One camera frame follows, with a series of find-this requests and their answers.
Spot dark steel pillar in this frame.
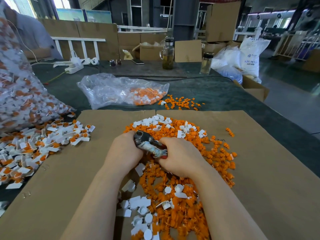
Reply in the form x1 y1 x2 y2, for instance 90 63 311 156
173 0 200 41

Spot small clear plastic bag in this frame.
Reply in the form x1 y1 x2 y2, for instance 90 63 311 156
77 73 170 110

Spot person's left hand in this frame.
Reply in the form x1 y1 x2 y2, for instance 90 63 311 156
102 131 145 175

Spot scatter of orange offcuts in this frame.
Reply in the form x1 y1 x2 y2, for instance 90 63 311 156
160 95 206 110

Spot person's left forearm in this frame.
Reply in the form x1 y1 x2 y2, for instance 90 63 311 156
60 168 126 240

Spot glass tea jar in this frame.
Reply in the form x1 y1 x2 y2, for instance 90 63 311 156
160 37 176 70

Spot silver red-handled pliers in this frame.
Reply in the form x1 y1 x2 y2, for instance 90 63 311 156
133 130 169 159

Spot glass bottle with black lid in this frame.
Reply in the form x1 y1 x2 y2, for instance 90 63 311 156
200 52 215 75

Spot brown cardboard sheet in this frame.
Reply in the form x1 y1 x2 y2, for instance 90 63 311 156
154 109 320 240
0 110 158 240

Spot pile of orange and white parts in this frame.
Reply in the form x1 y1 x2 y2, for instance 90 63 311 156
116 114 239 240

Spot open brown cardboard box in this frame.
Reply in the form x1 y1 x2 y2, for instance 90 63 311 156
233 75 270 102

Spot pile of assembled white-orange parts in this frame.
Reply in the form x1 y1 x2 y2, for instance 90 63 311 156
0 113 96 218

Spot person's right hand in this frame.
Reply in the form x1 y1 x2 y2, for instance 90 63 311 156
157 136 211 179

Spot person's right forearm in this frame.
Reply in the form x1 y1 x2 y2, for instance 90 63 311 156
191 167 268 240

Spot row of upright cardboard sheets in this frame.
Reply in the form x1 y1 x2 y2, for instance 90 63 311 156
40 19 170 60

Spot white railing frame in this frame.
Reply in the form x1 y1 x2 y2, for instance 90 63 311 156
51 37 107 60

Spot flat brown cardboard panel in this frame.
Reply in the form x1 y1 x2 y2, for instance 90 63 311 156
175 40 203 63

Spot white woven sack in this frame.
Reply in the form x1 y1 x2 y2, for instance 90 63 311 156
240 26 272 83

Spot tall brown cardboard box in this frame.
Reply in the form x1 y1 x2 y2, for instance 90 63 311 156
205 1 242 43

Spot open cardboard box with paper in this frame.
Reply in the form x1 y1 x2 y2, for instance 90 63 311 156
132 41 167 61

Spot white power strip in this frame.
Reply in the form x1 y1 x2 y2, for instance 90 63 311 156
53 57 100 74

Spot clear blue plastic bag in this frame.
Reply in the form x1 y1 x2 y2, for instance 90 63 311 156
211 46 245 84

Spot white metal rack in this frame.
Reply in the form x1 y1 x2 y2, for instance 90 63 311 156
274 28 320 60

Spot large clear bag of seals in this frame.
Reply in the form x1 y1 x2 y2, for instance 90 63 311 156
0 15 77 135

